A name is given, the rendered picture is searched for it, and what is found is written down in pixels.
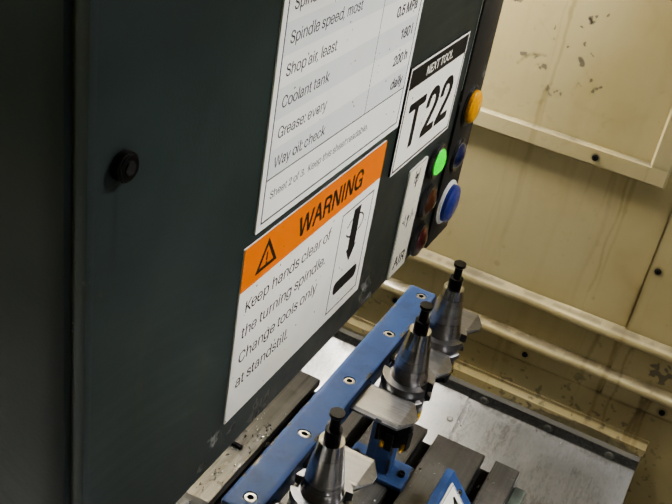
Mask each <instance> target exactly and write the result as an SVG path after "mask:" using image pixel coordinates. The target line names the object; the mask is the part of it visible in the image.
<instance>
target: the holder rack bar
mask: <svg viewBox="0 0 672 504"><path fill-rule="evenodd" d="M436 298H437V297H436V295H435V294H433V293H431V292H428V291H426V290H423V289H421V288H419V287H416V286H414V285H411V286H410V287H409V288H408V289H407V290H406V291H405V293H404V294H403V295H402V296H401V297H400V298H399V299H398V300H397V302H396V303H395V304H394V305H393V306H392V307H391V308H390V309H389V311H388V312H387V313H386V314H385V315H384V316H383V317H382V318H381V320H380V321H379V322H378V323H377V324H376V325H375V326H374V327H373V329H372V330H371V331H370V332H369V333H368V334H367V335H366V337H365V338H364V339H363V340H362V341H361V342H360V343H359V344H358V346H357V347H356V348H355V349H354V350H353V351H352V352H351V353H350V355H349V356H348V357H347V358H346V359H345V360H344V361H343V362H342V364H341V365H340V366H339V367H338V368H337V369H336V370H335V371H334V373H333V374H332V375H331V376H330V377H329V378H328V379H327V381H326V382H325V383H324V384H323V385H322V386H321V387H320V388H319V390H318V391H317V392H316V393H315V394H314V395H313V396H312V397H311V399H310V400H309V401H308V402H307V403H306V404H305V405H304V406H303V408H302V409H301V410H300V411H299V412H298V413H297V414H296V415H295V417H294V418H293V419H292V420H291V421H290V422H289V423H288V424H287V426H286V427H285V428H284V429H283V430H282V431H281V432H280V434H279V435H278V436H277V437H276V438H275V439H274V440H273V441H272V443H271V444H270V445H269V446H268V447H267V448H266V449H265V450H264V452H263V453H262V454H261V455H260V456H259V457H258V458H257V459H256V461H255V462H254V463H253V464H252V465H251V466H250V467H249V468H248V470H247V471H246V472H245V473H244V474H243V475H242V476H241V478H240V479H239V480H238V481H237V482H236V483H235V484H234V485H233V487H232V488H231V489H230V490H229V491H228V492H227V493H226V494H225V496H224V497H223V498H222V499H221V504H271V503H272V501H273V500H274V499H275V500H277V501H279V502H280V501H281V500H282V498H283V497H284V496H285V495H286V493H287V492H288V491H289V490H290V485H292V486H293V485H294V483H295V476H296V474H297V473H298V472H299V471H301V470H303V469H305V468H303V463H304V462H305V461H306V460H307V458H308V457H309V456H310V455H311V453H312V452H313V451H314V448H315V446H316V443H317V441H318V438H319V436H320V434H321V433H322V432H324V431H325V427H326V425H327V424H329V423H330V421H331V417H330V416H329V412H330V409H331V408H333V407H340V408H342V409H344V410H345V412H346V414H345V418H344V419H343V420H341V425H342V424H343V423H344V421H345V420H346V419H347V418H348V416H349V415H350V414H351V413H352V410H350V406H351V404H352V403H353V402H354V401H355V399H356V398H357V397H358V396H359V395H360V393H361V392H362V391H363V390H364V388H365V387H366V386H367V385H368V383H371V384H373V385H374V384H375V383H376V381H377V380H378V379H379V378H380V377H381V375H382V371H383V367H384V365H386V366H388V367H389V365H390V364H391V363H392V361H389V360H390V356H391V355H392V354H393V353H394V352H395V350H396V349H397V348H398V347H399V345H400V344H401V343H402V342H403V341H404V339H405V336H406V334H407V332H408V330H409V327H410V325H412V324H414V323H415V319H416V317H417V316H420V312H421V308H420V303H421V302H422V301H428V302H431V303H432V304H434V303H435V302H436Z"/></svg>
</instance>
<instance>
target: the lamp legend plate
mask: <svg viewBox="0 0 672 504"><path fill-rule="evenodd" d="M428 157H429V156H426V157H425V158H424V159H423V160H421V161H420V162H419V163H418V164H417V165H416V166H415V167H413V168H412V169H411V170H410V171H409V175H408V180H407V185H406V189H405V194H404V198H403V203H402V207H401V212H400V217H399V221H398V226H397V230H396V235H395V239H394V244H393V248H392V253H391V258H390V262H389V267H388V271H387V276H386V280H387V281H388V279H389V278H390V277H391V276H392V275H393V274H394V273H395V272H396V271H397V270H398V269H399V268H400V267H401V266H402V265H403V263H404V262H405V257H406V253H407V249H408V244H409V240H410V236H411V231H412V227H413V223H414V218H415V214H416V209H417V205H418V201H419V196H420V192H421V188H422V183H423V179H424V175H425V170H426V166H427V161H428Z"/></svg>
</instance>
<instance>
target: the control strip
mask: <svg viewBox="0 0 672 504"><path fill-rule="evenodd" d="M503 2H504V0H484V1H483V5H482V10H481V14H480V18H479V22H478V26H477V30H476V35H475V39H474V43H473V47H472V51H471V55H470V59H469V64H468V68H467V72H466V76H465V80H464V84H463V89H462V91H461V95H460V100H459V104H458V108H457V112H456V116H455V120H454V125H453V129H452V133H451V137H450V141H449V145H448V150H447V145H446V143H443V142H441V143H439V144H438V145H437V146H436V147H435V149H434V151H433V153H432V155H431V157H430V160H429V163H428V167H427V177H428V179H431V180H433V179H435V178H436V177H437V176H438V175H439V174H438V175H434V167H435V163H436V160H437V158H438V156H439V154H440V152H441V151H442V150H443V149H445V150H446V154H447V159H446V163H445V166H444V168H443V170H442V175H441V179H440V183H439V187H437V185H436V184H435V183H431V184H429V185H428V186H427V187H426V189H425V191H424V193H423V195H422V197H421V200H420V203H419V206H418V217H419V218H420V219H424V218H426V217H427V216H428V215H429V214H427V215H425V214H424V210H425V205H426V202H427V199H428V197H429V195H430V193H431V192H432V191H433V190H434V189H436V191H437V201H436V204H435V206H434V208H433V212H432V216H431V220H430V225H429V226H428V223H427V222H425V221H423V222H421V223H420V224H419V225H418V226H417V228H416V229H415V231H414V233H413V236H412V238H411V242H410V245H409V253H410V255H411V256H413V257H414V256H416V255H417V254H418V253H419V252H420V251H421V250H420V251H419V252H416V251H415V249H416V244H417V240H418V238H419V236H420V234H421V232H422V230H423V229H424V228H425V227H426V228H427V229H428V228H429V229H428V238H427V242H426V244H425V246H424V248H427V247H428V246H429V245H430V243H431V242H432V241H433V240H434V239H435V238H436V237H437V236H438V235H439V234H440V233H441V232H442V230H443V229H444V228H445V227H446V226H447V224H448V221H447V222H443V221H440V212H441V208H442V204H443V202H444V199H445V197H446V195H447V193H448V191H449V189H450V188H451V186H452V185H453V184H456V185H457V184H458V180H459V176H460V172H461V168H462V164H463V162H462V164H461V165H460V166H459V167H458V168H454V163H455V158H456V155H457V153H458V150H459V148H460V147H461V145H462V144H463V143H464V144H465V145H466V149H467V145H468V141H469V137H470V133H471V129H472V125H473V122H472V123H470V124H468V123H466V122H465V114H466V110H467V106H468V103H469V101H470V99H471V97H472V95H473V93H474V92H475V91H476V90H480V91H481V89H482V85H483V81H484V77H485V73H486V69H487V65H488V61H489V57H490V53H491V49H492V45H493V41H494V37H495V33H496V29H497V25H498V21H499V17H500V13H501V10H502V6H503Z"/></svg>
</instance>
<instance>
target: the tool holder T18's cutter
mask: <svg viewBox="0 0 672 504"><path fill-rule="evenodd" d="M413 431H414V425H413V426H410V427H407V428H404V429H401V430H398V431H395V430H392V429H390V428H388V427H386V426H384V425H382V424H380V423H378V422H377V426H376V430H375V435H374V439H379V440H380V442H379V447H380V448H382V449H384V450H386V451H388V452H390V451H391V449H392V448H399V451H398V452H399V453H402V452H403V451H406V450H407V449H408V448H409V447H410V443H411V440H412V436H413Z"/></svg>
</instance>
